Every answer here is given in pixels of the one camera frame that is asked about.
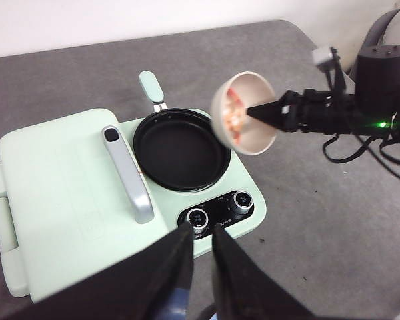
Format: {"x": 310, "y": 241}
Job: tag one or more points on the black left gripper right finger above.
{"x": 242, "y": 290}

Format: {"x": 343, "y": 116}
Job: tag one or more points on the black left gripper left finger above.
{"x": 138, "y": 287}

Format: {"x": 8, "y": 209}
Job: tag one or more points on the silver right control knob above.
{"x": 241, "y": 202}

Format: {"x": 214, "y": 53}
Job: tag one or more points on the silver control knob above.
{"x": 241, "y": 202}
{"x": 198, "y": 219}

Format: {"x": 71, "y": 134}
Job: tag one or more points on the silver left control knob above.
{"x": 198, "y": 219}

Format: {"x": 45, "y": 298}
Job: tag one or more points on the pink shrimp pieces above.
{"x": 234, "y": 115}

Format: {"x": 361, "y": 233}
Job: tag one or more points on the cream ribbed bowl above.
{"x": 253, "y": 89}

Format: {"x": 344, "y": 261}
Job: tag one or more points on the blue plate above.
{"x": 178, "y": 309}

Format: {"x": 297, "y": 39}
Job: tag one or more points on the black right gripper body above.
{"x": 317, "y": 112}

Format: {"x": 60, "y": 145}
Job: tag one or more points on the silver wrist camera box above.
{"x": 323, "y": 58}

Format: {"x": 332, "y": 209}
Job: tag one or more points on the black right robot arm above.
{"x": 373, "y": 109}

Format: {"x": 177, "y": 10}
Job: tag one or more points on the black frying pan green handle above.
{"x": 176, "y": 147}

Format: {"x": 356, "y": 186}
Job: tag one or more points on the grey white robot base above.
{"x": 386, "y": 36}

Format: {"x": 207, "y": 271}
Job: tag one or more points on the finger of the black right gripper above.
{"x": 270, "y": 113}

